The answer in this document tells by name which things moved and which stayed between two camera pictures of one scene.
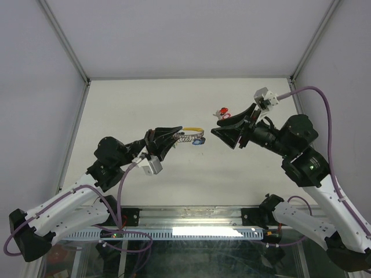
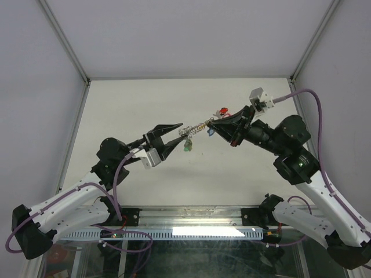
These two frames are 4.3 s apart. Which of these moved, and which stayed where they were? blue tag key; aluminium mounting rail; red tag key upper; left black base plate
Moved: blue tag key
Stayed: left black base plate; red tag key upper; aluminium mounting rail
